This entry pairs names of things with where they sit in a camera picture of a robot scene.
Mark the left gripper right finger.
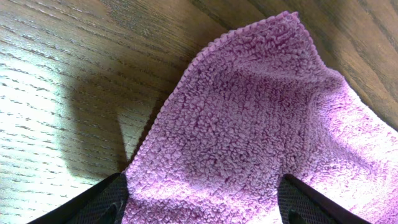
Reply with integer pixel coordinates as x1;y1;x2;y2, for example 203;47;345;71
277;174;370;224

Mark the purple cloth with white tag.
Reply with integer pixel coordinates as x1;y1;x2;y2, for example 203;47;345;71
123;12;397;223

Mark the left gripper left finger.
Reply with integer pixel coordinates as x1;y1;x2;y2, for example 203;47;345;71
29;173;129;224

